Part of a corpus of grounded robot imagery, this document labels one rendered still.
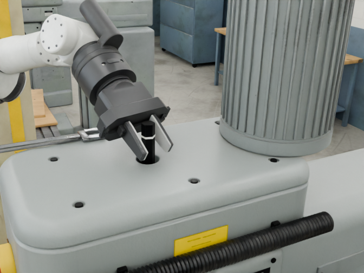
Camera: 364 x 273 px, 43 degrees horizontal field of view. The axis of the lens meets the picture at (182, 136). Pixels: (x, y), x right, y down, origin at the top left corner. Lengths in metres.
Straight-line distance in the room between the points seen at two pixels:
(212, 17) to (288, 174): 7.47
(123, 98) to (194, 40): 7.35
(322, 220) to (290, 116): 0.18
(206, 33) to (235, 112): 7.39
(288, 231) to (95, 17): 0.47
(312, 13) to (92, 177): 0.40
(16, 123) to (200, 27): 5.89
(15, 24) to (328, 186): 1.78
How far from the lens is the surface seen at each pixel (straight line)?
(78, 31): 0.81
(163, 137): 0.73
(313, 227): 0.78
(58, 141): 0.80
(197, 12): 8.00
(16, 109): 2.49
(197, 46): 8.13
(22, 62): 0.93
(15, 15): 2.38
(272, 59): 0.72
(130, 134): 0.71
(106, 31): 0.79
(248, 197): 0.70
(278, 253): 0.84
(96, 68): 0.76
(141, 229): 0.64
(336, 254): 0.96
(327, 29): 0.73
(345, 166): 1.08
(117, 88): 0.74
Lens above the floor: 2.23
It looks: 24 degrees down
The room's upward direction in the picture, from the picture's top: 2 degrees clockwise
